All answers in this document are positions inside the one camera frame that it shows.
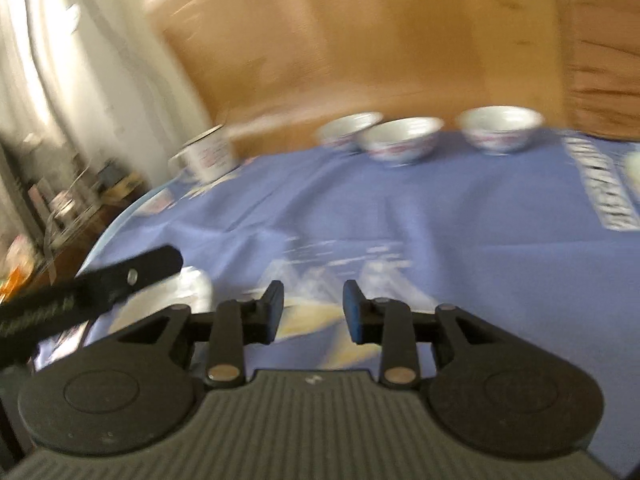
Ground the white bowl floral pattern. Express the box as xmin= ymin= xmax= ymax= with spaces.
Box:
xmin=359 ymin=117 xmax=445 ymax=167

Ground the white bowl red pattern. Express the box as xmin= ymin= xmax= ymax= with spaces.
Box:
xmin=316 ymin=112 xmax=384 ymax=153

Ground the white porcelain bowl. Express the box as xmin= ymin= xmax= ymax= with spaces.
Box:
xmin=456 ymin=105 xmax=546 ymax=155

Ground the white enamel mug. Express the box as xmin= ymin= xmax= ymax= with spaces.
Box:
xmin=167 ymin=125 xmax=240 ymax=184

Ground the blue printed tablecloth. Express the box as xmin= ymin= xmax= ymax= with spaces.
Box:
xmin=14 ymin=131 xmax=639 ymax=479

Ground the brown seat cushion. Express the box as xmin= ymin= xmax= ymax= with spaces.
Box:
xmin=559 ymin=0 xmax=639 ymax=141

